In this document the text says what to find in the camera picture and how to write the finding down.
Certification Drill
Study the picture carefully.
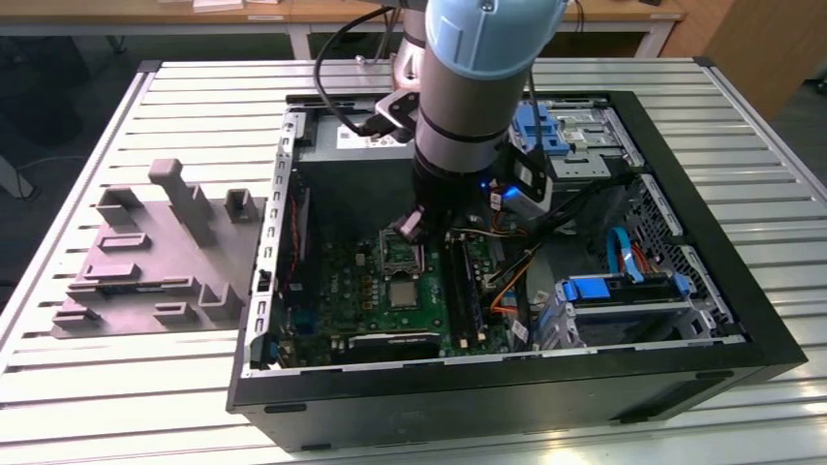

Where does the silver CPU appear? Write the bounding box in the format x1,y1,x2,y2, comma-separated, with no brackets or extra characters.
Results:
385,281,423,310

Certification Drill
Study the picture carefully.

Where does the metal socket cover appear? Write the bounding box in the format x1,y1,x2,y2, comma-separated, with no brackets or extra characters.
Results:
376,226,427,281

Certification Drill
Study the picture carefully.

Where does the grey power supply unit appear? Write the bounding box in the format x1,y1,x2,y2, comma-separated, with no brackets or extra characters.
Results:
294,113,427,238

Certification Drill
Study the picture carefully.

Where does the blue plastic drive carrier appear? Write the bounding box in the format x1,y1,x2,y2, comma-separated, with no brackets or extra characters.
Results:
509,103,571,158

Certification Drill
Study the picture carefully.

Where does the black RAM slot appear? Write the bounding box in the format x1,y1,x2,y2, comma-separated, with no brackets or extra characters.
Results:
439,237,464,346
447,235,472,346

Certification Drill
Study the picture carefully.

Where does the RAM stick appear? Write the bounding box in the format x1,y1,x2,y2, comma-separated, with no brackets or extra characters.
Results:
456,233,491,343
93,283,166,295

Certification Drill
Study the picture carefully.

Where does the grey metal drive cage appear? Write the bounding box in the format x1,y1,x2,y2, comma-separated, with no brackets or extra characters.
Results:
509,103,647,212

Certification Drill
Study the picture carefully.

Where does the green motherboard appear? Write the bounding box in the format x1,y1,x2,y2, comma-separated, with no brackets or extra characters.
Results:
276,226,513,365

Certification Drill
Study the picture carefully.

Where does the hard disk in blue carrier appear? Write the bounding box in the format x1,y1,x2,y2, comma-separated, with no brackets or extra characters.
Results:
559,271,693,307

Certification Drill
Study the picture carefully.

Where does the black graphics card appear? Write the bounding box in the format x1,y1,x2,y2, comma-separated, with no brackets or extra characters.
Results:
329,330,444,364

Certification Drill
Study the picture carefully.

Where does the grey metal disk bay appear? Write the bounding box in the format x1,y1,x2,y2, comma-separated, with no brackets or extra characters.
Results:
540,271,745,351

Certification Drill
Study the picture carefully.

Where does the black PC case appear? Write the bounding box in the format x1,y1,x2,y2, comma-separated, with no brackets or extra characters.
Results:
224,89,809,454

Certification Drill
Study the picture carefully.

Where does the grey parts rack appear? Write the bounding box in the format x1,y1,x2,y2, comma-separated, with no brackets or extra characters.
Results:
49,158,269,338

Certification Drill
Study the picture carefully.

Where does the small white box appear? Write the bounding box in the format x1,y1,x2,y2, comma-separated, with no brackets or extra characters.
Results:
190,0,248,14

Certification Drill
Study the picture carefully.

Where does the brown wooden cabinet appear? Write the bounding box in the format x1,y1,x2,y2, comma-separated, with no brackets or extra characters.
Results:
661,0,827,122

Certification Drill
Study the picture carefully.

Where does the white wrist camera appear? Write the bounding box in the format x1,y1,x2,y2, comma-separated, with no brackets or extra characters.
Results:
496,147,557,217

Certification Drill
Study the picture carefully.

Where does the black cable bundle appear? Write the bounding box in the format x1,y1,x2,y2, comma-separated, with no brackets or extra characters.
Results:
483,172,640,288

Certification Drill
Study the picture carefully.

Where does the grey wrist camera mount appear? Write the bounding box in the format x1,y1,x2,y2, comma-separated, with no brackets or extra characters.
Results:
372,89,421,144

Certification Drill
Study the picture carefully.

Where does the orange wire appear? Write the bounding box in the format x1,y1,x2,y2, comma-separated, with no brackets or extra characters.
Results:
487,241,541,319

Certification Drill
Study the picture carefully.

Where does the light blue flat cable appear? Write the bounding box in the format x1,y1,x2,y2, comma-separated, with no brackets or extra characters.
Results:
604,225,648,286

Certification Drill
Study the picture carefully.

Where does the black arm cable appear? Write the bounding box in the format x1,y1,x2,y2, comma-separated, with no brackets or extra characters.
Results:
312,4,395,137

